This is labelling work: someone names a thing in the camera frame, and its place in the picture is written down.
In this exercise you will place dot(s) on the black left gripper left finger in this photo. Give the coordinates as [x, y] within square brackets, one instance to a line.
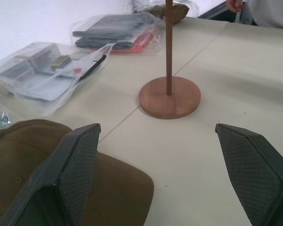
[68, 179]

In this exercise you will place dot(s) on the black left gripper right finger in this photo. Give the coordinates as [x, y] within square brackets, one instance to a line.
[254, 174]

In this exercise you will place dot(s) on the brown baseball cap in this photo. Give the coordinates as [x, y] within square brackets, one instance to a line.
[122, 186]

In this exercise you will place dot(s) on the wooden stand with pole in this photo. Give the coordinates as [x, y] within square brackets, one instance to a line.
[169, 94]

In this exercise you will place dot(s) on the bagged brown cap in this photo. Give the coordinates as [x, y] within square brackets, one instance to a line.
[177, 11]

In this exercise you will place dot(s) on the person's bare hand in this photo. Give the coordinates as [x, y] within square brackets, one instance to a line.
[234, 5]

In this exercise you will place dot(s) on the clear bag of grey items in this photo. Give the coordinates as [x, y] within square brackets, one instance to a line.
[37, 75]

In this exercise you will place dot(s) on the clear bag with black items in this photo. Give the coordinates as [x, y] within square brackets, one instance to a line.
[115, 35]

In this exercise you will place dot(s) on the person in white shirt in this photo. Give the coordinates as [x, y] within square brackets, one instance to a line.
[266, 11]

